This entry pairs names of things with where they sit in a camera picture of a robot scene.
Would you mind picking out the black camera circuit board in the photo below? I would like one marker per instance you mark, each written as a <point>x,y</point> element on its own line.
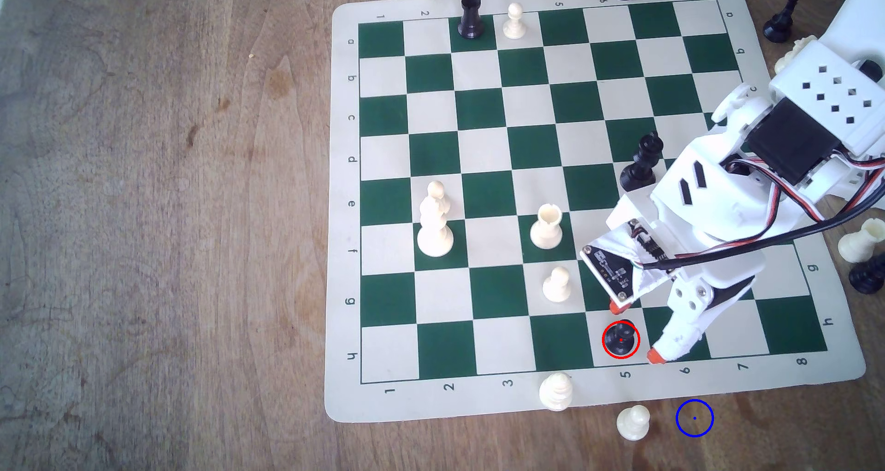
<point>612,267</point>

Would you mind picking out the white pawn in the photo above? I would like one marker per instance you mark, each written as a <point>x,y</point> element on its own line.
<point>556,286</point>
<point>633,423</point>
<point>514,23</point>

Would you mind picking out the black rook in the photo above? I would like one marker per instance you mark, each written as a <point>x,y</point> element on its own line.
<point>471,19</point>

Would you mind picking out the white rook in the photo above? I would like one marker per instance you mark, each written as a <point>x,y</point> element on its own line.
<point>859,243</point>
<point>546,230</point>

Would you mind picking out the green and cream chess mat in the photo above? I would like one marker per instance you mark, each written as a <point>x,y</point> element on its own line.
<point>484,146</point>

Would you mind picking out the black pawn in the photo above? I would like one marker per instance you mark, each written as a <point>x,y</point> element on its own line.
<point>621,338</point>

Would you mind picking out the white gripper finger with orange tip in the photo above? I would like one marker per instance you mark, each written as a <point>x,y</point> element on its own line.
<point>618,307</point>
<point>681,326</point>

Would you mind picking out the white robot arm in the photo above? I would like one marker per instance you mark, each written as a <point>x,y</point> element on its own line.
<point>830,91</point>

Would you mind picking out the white knight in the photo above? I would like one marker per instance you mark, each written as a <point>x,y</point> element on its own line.
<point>796,46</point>

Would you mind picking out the white ribbed chess piece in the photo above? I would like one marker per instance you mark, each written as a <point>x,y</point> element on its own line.
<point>556,392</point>

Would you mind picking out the black king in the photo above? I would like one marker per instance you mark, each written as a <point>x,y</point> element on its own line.
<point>638,172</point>

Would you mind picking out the black bishop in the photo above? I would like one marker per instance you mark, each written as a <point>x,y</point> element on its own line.
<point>779,26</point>

